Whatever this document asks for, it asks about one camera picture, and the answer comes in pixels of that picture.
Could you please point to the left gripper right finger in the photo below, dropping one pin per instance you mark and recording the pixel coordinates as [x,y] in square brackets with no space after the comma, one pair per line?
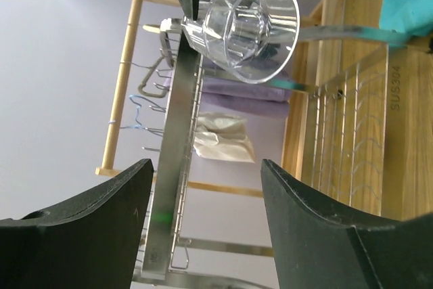
[319,242]

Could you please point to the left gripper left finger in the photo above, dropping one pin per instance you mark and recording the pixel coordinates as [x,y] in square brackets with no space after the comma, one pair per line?
[87,241]

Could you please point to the clear plastic cup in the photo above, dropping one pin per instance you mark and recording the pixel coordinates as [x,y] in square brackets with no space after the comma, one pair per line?
[251,39]

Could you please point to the wooden clothes rack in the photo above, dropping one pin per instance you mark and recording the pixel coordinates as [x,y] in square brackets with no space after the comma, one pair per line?
[364,135]

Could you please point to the wooden hanger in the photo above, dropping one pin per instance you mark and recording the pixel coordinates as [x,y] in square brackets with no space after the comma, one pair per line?
[151,28]

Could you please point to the grey hanger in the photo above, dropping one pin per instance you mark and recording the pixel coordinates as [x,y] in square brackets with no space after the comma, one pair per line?
[155,82]

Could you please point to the lavender towel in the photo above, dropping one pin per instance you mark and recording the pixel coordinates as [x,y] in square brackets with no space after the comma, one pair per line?
[246,98]

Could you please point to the white cloth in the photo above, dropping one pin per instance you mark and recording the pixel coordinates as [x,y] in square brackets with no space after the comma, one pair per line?
[221,136]

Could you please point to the teal cloth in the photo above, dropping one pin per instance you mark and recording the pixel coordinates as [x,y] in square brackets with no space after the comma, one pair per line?
[409,16]

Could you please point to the blue wire hanger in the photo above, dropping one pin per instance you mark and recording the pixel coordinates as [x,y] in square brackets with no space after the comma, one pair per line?
[137,101]

